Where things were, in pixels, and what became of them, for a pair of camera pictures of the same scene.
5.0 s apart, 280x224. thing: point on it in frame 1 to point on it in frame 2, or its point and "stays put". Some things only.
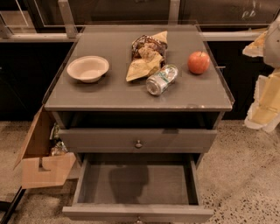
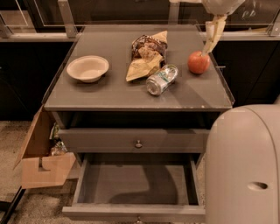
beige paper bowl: [89, 68] stays put
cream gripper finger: [264, 113] to [220, 8]
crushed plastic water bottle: [162, 80] stays put
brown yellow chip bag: [148, 53] stays put
